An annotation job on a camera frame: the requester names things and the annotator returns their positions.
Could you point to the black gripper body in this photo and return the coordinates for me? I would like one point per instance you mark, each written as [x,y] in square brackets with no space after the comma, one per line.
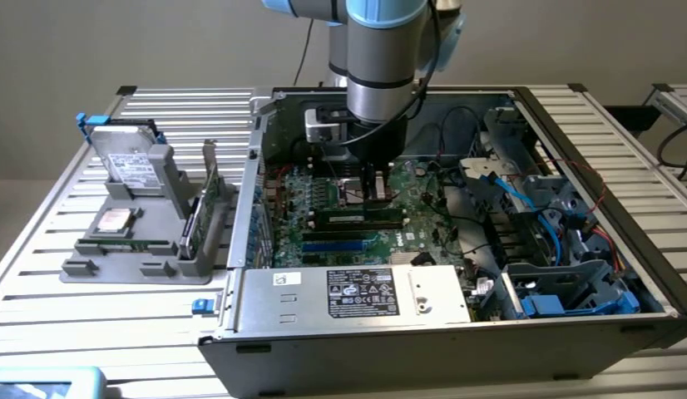
[382,139]

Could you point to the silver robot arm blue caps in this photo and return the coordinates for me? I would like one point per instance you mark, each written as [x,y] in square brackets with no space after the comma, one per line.
[375,54]

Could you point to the green RAM stick black chips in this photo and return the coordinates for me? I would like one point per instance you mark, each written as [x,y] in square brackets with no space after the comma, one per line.
[342,218]

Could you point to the empty black RAM slot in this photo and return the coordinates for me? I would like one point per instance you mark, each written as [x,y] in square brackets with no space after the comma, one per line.
[353,228]

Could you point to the green RAM stick bare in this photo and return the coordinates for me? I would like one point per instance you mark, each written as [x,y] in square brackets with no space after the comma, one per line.
[126,242]

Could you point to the CPU socket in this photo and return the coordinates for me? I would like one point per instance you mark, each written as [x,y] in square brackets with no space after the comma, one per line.
[347,191]

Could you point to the black expansion slot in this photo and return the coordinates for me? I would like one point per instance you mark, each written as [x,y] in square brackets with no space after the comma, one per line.
[334,237]

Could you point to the green motherboard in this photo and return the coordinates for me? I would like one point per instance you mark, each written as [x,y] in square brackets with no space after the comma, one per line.
[425,237]

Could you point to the blue expansion slot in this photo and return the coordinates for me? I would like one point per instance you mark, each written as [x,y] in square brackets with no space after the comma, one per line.
[337,246]

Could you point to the grey metal drive cage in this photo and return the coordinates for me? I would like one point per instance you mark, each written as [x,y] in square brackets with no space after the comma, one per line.
[499,133]

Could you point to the green graphics card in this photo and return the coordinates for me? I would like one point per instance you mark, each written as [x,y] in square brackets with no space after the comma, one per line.
[209,195]

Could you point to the silver power supply unit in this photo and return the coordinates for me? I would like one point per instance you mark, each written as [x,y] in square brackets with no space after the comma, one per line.
[309,303]

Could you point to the black table corner cap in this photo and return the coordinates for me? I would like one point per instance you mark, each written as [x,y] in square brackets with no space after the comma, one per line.
[576,87]
[126,89]

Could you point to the grey metal disk bay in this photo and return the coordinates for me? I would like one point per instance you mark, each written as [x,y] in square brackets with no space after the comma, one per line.
[558,276]

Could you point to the blue disk bay carrier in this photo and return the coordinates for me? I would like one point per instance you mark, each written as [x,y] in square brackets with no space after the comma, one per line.
[542,305]

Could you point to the blue case latch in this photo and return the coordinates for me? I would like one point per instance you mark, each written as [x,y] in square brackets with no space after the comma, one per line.
[201,305]

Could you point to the open black PC case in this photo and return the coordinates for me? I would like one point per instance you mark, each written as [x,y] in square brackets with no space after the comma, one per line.
[375,361]

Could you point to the black box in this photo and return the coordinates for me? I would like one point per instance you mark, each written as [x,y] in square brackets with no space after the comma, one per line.
[628,118]

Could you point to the silver hard disk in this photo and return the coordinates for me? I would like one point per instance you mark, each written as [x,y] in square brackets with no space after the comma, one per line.
[122,158]

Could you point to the CPU with copper lid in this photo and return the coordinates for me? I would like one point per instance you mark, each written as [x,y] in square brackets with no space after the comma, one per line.
[115,220]

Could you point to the grey parts rack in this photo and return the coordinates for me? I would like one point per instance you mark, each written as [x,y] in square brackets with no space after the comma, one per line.
[119,276]

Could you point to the metal slat side table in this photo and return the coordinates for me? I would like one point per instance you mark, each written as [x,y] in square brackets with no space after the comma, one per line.
[677,97]

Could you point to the teal plastic box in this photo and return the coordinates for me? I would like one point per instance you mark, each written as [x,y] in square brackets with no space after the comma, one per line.
[42,384]

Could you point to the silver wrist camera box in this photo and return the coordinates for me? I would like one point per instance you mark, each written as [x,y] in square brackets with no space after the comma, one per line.
[322,126]

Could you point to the blue disk carrier rail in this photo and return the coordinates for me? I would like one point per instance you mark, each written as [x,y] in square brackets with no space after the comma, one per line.
[95,120]

